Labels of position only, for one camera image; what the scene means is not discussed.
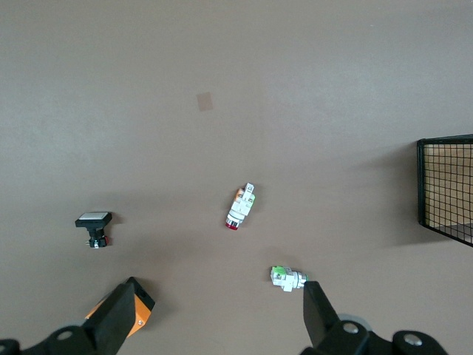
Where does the orange button enclosure box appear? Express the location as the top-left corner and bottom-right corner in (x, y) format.
(84, 276), (156, 339)

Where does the red push button switch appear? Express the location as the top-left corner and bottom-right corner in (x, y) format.
(224, 182), (257, 231)

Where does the black wire mesh basket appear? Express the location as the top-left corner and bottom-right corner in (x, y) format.
(416, 133), (473, 248)

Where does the black button white square cap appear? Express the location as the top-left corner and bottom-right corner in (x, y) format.
(75, 211), (113, 249)

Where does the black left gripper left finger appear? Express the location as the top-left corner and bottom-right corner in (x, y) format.
(0, 283), (137, 355)

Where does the clear tape patch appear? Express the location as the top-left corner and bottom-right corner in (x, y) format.
(195, 91), (214, 112)

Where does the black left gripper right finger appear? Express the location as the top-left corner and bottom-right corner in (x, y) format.
(299, 280), (449, 355)

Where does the green push button switch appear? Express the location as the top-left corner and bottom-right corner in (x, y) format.
(269, 265), (310, 294)

